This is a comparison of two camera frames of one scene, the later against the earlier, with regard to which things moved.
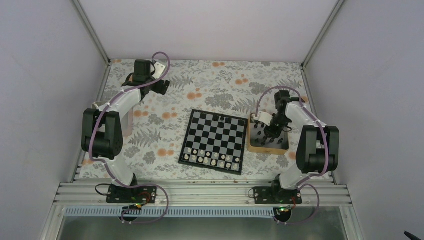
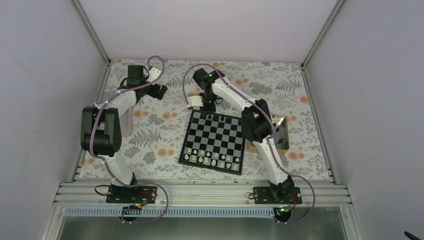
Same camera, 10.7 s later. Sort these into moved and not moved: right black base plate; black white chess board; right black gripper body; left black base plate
Moved: right black gripper body
Not moved: right black base plate; left black base plate; black white chess board
